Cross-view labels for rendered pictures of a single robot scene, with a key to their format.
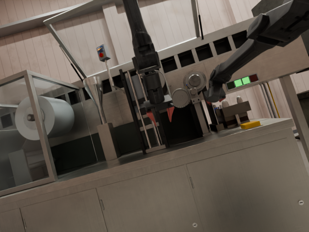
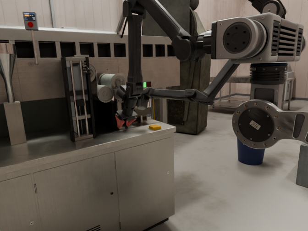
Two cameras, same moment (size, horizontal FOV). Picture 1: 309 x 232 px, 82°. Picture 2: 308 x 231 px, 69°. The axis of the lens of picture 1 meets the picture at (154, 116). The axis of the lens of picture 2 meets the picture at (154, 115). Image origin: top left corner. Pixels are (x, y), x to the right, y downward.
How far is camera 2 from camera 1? 0.82 m
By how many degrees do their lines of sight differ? 45
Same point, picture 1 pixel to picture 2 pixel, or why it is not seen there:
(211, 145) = (134, 139)
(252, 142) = (154, 139)
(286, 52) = (170, 71)
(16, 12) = not seen: outside the picture
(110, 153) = (18, 136)
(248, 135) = (155, 134)
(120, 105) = (21, 78)
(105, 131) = (14, 112)
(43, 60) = not seen: outside the picture
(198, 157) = (123, 146)
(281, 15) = (202, 98)
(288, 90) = not seen: hidden behind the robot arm
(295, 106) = (163, 108)
